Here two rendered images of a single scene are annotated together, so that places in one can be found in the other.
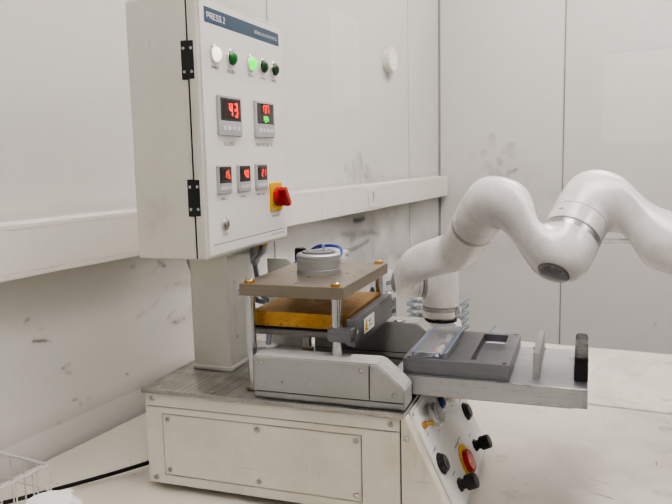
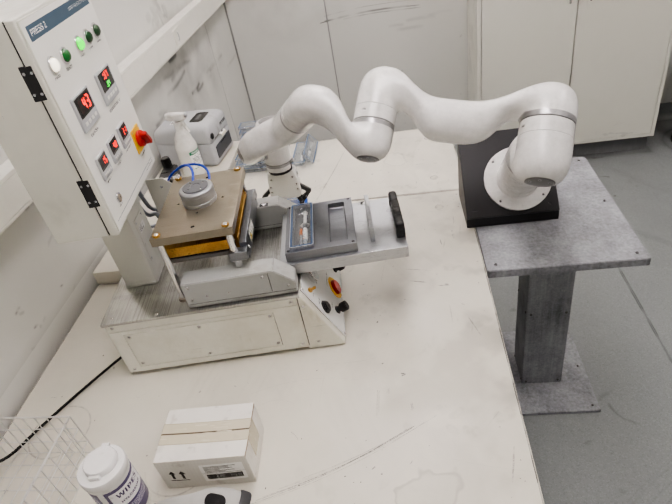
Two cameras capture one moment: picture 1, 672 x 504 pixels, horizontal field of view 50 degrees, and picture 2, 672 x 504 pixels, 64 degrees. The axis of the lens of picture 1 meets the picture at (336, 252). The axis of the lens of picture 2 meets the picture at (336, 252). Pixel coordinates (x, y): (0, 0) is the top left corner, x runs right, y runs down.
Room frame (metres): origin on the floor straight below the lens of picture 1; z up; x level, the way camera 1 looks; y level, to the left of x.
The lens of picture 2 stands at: (0.12, 0.05, 1.70)
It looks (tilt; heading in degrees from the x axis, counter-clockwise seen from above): 36 degrees down; 345
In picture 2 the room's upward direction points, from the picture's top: 11 degrees counter-clockwise
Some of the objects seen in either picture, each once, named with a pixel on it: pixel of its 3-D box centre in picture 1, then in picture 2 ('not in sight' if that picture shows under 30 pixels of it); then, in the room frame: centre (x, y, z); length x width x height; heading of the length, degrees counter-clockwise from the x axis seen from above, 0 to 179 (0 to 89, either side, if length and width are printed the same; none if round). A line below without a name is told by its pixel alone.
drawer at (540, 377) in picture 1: (493, 361); (340, 228); (1.15, -0.26, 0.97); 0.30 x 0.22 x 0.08; 71
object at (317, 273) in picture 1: (306, 284); (192, 207); (1.28, 0.05, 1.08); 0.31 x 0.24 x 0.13; 161
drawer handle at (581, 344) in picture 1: (581, 355); (396, 213); (1.11, -0.39, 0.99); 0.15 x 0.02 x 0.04; 161
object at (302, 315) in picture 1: (321, 295); (206, 214); (1.26, 0.03, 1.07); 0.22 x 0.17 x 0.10; 161
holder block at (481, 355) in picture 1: (465, 352); (320, 227); (1.17, -0.21, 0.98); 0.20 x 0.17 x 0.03; 161
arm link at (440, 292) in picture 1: (438, 277); (272, 140); (1.62, -0.24, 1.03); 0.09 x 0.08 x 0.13; 99
